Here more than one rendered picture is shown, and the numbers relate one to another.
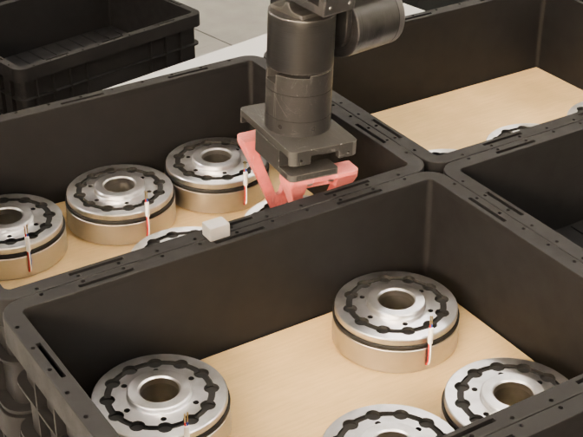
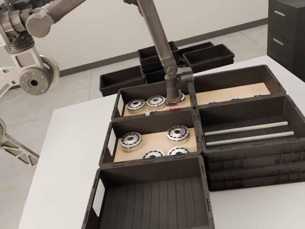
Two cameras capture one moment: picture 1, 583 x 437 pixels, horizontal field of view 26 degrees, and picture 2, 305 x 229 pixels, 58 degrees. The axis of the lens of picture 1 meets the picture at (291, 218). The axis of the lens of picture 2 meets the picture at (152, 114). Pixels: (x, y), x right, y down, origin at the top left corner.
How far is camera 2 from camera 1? 0.69 m
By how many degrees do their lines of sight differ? 36
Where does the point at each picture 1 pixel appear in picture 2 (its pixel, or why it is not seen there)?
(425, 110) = (228, 90)
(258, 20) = not seen: hidden behind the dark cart
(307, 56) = (169, 85)
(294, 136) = (169, 98)
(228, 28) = not seen: hidden behind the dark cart
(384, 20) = (188, 78)
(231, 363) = (150, 136)
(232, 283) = (150, 122)
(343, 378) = (164, 143)
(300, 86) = (169, 89)
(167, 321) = (139, 127)
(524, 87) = (255, 87)
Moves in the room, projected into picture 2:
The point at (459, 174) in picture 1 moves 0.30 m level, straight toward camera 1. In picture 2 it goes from (197, 110) to (152, 151)
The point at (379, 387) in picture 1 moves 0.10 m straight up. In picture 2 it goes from (167, 146) to (163, 128)
